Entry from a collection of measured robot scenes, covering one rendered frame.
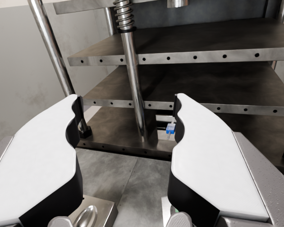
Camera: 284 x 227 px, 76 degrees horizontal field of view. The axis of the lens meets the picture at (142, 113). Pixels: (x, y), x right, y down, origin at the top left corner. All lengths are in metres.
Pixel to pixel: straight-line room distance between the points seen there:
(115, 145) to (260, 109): 0.77
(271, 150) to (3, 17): 2.54
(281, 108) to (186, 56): 0.47
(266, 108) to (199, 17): 0.92
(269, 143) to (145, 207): 0.72
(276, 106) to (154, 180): 0.63
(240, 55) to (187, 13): 0.85
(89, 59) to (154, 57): 0.35
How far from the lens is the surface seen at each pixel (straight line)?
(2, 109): 2.44
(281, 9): 1.49
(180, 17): 1.63
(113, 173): 0.95
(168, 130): 1.00
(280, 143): 1.20
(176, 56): 0.85
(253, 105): 0.96
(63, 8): 1.07
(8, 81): 2.45
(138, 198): 0.85
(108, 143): 1.15
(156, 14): 1.66
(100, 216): 0.76
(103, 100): 1.09
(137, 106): 0.95
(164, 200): 0.70
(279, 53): 0.88
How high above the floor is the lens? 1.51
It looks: 32 degrees down
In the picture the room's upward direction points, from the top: 9 degrees counter-clockwise
